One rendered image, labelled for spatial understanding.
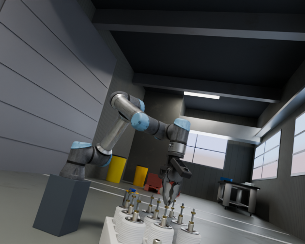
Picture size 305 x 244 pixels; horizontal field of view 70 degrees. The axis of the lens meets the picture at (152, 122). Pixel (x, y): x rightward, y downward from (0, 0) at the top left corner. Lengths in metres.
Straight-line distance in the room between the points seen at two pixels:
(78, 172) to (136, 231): 0.66
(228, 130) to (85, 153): 6.98
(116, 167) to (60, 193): 4.66
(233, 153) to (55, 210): 8.25
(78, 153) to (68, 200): 0.27
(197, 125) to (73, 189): 7.01
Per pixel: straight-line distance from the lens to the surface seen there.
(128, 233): 0.89
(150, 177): 5.99
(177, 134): 0.93
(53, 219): 1.43
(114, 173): 6.02
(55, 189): 1.42
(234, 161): 9.16
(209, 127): 8.06
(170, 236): 0.93
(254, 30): 4.36
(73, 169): 1.41
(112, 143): 1.42
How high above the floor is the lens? 0.43
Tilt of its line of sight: 13 degrees up
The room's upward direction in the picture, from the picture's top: 14 degrees clockwise
